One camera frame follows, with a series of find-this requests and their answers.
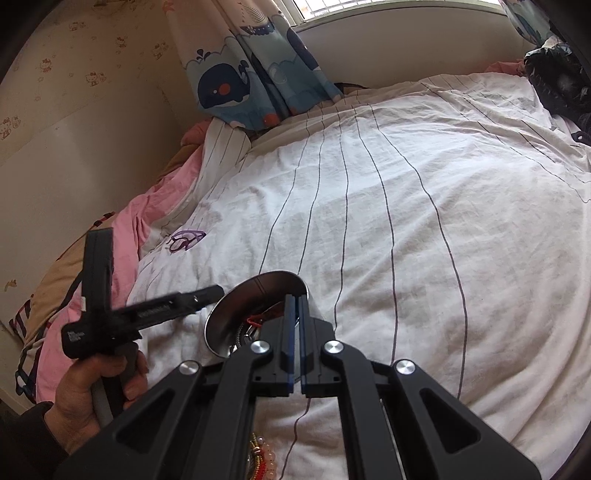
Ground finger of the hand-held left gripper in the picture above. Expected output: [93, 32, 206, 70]
[113, 285, 226, 330]

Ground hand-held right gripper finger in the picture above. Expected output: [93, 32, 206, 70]
[299, 295, 542, 480]
[53, 294, 300, 480]

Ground silver metal chain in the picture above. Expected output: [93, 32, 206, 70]
[232, 322, 265, 357]

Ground round metal bowl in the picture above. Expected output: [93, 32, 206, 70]
[203, 271, 320, 360]

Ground pink bead bracelet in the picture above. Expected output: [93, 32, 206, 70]
[265, 438, 284, 480]

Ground red bead bracelet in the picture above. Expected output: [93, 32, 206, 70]
[249, 440, 274, 480]

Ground person's left forearm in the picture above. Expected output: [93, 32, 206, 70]
[0, 401, 70, 480]

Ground person's left hand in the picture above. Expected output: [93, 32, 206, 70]
[44, 344, 149, 455]

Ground yellow patterned bed sheet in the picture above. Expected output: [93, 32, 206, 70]
[8, 211, 117, 403]

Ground pink blanket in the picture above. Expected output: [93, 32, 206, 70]
[34, 117, 219, 408]

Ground white striped duvet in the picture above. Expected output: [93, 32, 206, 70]
[127, 71, 591, 480]

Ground whale print curtain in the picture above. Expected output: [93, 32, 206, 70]
[164, 0, 345, 130]
[501, 0, 563, 48]

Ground window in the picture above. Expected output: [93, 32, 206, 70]
[291, 0, 509, 25]

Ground black bag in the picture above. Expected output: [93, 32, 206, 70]
[523, 36, 591, 141]

